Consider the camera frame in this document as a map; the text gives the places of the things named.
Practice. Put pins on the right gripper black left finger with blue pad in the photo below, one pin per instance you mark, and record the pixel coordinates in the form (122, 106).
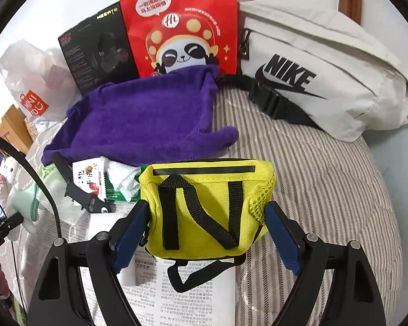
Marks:
(59, 296)

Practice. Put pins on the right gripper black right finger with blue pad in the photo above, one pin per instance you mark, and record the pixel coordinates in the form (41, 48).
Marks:
(354, 297)

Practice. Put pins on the green tissue pack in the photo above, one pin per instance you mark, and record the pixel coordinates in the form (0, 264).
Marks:
(29, 200)

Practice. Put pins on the white snack packet tomato print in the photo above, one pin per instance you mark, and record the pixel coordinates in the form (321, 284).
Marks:
(88, 175)

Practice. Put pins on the green wipes packet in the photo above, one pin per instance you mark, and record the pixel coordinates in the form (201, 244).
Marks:
(122, 190)

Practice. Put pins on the white wet wipe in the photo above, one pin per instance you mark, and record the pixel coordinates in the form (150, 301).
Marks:
(122, 176)

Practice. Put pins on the yellow pouch with black straps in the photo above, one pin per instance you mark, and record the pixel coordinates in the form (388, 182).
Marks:
(205, 215)

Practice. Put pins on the white foam sponge block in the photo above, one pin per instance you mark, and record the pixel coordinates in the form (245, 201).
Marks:
(104, 222)

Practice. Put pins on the white plush toy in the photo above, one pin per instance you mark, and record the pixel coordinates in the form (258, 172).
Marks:
(8, 171)

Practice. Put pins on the newspaper sheet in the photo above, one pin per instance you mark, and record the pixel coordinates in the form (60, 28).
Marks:
(177, 295)

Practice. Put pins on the wooden furniture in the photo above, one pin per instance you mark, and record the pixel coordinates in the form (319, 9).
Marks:
(13, 129)

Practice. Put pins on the striped quilt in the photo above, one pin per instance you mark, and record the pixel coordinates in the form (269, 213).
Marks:
(331, 188)

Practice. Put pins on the white Miniso plastic bag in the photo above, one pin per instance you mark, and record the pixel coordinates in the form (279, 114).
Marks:
(40, 83)

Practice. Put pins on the purple fleece towel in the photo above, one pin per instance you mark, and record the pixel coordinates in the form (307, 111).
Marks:
(158, 119)

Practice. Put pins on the black headset box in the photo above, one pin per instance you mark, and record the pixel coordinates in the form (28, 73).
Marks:
(97, 50)

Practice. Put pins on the white Nike waist bag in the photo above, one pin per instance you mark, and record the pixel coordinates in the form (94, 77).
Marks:
(320, 69)

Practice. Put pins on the red panda paper bag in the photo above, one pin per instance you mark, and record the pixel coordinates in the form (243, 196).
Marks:
(166, 35)

